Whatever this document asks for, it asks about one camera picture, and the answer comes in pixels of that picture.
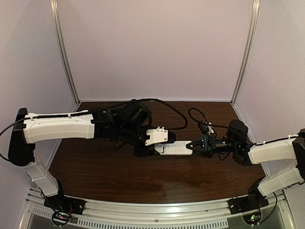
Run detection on right controller board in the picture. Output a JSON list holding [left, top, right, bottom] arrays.
[[242, 210, 262, 226]]

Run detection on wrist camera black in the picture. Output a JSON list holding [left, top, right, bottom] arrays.
[[198, 122, 214, 136], [145, 127, 176, 146]]

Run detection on white remote control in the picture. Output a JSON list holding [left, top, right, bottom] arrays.
[[154, 141, 193, 156]]

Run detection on left controller board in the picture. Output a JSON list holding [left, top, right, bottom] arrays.
[[51, 211, 71, 227]]

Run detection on right aluminium corner post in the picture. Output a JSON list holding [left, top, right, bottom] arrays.
[[231, 0, 260, 105]]

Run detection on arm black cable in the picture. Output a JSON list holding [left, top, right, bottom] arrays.
[[0, 97, 188, 160], [188, 107, 231, 129]]

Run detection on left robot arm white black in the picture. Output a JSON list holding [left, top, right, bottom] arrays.
[[8, 101, 168, 208]]

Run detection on aluminium front rail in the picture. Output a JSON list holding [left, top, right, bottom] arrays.
[[22, 187, 290, 227]]

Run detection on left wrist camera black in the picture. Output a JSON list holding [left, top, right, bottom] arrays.
[[145, 127, 176, 146]]

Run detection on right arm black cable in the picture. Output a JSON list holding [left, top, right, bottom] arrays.
[[188, 107, 231, 129]]

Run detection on controller board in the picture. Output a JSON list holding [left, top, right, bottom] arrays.
[[51, 211, 71, 227], [242, 210, 262, 226]]

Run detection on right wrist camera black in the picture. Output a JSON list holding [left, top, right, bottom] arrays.
[[198, 122, 214, 136]]

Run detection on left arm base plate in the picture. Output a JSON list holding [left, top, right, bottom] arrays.
[[44, 195, 86, 215]]

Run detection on left aluminium corner post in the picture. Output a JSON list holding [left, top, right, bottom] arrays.
[[50, 0, 81, 105]]

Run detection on aluminium corner post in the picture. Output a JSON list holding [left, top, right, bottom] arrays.
[[231, 0, 260, 105], [50, 0, 81, 105]]

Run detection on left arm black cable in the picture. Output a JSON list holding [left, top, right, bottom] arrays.
[[0, 97, 188, 160]]

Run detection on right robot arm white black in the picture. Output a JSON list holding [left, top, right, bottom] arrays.
[[186, 120, 305, 207]]

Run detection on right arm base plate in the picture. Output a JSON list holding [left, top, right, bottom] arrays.
[[227, 194, 269, 215]]

